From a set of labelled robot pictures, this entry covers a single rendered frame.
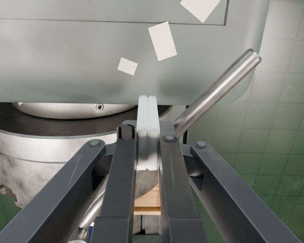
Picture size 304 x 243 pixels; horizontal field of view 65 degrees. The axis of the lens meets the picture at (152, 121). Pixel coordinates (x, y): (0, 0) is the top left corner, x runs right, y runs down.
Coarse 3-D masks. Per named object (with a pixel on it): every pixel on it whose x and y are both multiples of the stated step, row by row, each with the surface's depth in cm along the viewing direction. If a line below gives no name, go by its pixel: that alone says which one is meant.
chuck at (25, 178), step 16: (0, 160) 31; (16, 160) 30; (0, 176) 33; (16, 176) 31; (32, 176) 30; (48, 176) 30; (144, 176) 35; (0, 192) 36; (16, 192) 32; (32, 192) 31; (144, 192) 37
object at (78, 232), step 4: (76, 228) 24; (88, 228) 26; (76, 232) 24; (80, 232) 24; (84, 232) 24; (88, 232) 25; (72, 236) 24; (76, 236) 24; (80, 236) 24; (84, 236) 24; (88, 236) 25; (72, 240) 23; (76, 240) 23; (80, 240) 23; (84, 240) 24; (88, 240) 25
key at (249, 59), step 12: (240, 60) 15; (252, 60) 15; (228, 72) 16; (240, 72) 16; (216, 84) 16; (228, 84) 16; (204, 96) 17; (216, 96) 17; (192, 108) 17; (204, 108) 17; (180, 120) 18; (192, 120) 18; (180, 132) 18; (96, 204) 24; (84, 216) 24; (96, 216) 24; (84, 228) 25
